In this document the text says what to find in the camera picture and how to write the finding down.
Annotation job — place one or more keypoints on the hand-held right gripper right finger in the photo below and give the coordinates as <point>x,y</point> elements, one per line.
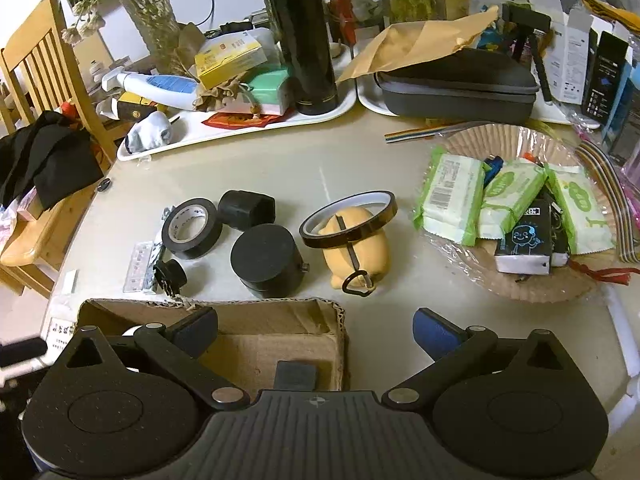
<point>435,335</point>

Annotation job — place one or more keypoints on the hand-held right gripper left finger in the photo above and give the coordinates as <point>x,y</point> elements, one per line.
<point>197,332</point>

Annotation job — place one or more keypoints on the black cylinder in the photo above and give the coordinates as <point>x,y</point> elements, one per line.
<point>265,255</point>

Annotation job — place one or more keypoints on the black electrical tape roll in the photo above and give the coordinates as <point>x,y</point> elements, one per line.
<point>200,240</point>

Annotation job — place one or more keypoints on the yellow duck figure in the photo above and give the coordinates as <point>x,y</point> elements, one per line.
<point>370,255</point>

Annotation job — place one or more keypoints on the small dark grey box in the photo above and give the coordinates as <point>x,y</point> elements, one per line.
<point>295,375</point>

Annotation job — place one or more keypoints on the black cartoon print box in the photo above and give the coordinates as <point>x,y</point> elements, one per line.
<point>525,240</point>

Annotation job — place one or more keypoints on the small black cube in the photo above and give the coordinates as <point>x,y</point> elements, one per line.
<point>245,210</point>

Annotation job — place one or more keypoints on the amber tape roll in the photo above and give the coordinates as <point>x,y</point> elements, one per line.
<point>390,210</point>

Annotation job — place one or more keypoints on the white paper label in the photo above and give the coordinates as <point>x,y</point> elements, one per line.
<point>61,334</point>

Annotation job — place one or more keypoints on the small white block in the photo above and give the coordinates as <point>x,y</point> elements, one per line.
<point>70,281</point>

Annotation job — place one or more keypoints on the green and white wipes packet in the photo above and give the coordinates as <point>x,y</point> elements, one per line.
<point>582,210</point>
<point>450,195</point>
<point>512,195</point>

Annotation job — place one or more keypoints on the red tassel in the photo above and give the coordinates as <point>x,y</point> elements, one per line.
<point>605,274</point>

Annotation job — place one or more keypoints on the clear plastic bag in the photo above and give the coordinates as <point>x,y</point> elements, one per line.
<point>500,140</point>

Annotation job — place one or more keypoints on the white sock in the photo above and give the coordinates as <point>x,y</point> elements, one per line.
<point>150,132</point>

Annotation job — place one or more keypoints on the red envelope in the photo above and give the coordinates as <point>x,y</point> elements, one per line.
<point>235,121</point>

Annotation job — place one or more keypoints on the black cloth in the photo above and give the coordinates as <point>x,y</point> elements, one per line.
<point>45,160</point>

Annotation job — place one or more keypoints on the black and yellow box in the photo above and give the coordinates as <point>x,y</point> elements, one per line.
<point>135,110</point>

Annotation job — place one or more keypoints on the dried brown flowers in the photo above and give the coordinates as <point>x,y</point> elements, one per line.
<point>220,94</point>

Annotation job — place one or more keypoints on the dark grey hard case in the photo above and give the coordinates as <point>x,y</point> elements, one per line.
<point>450,90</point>

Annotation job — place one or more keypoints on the white bottle with blue label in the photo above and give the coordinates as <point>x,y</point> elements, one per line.
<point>165,87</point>

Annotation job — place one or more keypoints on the green box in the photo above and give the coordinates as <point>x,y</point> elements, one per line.
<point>267,87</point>

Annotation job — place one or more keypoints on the small red toy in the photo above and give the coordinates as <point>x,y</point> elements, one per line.
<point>67,109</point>

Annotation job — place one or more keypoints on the blue carton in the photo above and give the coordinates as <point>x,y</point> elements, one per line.
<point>622,110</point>

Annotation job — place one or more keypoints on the brown cardboard box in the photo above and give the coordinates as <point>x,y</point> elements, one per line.
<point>415,42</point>

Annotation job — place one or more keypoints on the dark glass bottle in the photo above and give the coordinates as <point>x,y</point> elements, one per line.
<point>305,50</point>

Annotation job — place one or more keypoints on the black carton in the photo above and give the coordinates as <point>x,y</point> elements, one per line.
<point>605,75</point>

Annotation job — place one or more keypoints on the white open carton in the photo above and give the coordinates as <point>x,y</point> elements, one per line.
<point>570,50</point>

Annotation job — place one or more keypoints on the glass vase with leafy plant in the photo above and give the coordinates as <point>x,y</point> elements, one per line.
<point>145,15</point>

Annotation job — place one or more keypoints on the black tripod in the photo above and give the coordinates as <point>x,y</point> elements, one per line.
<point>525,20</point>

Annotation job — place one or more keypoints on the wooden chair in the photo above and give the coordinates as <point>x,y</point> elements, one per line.
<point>50,25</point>

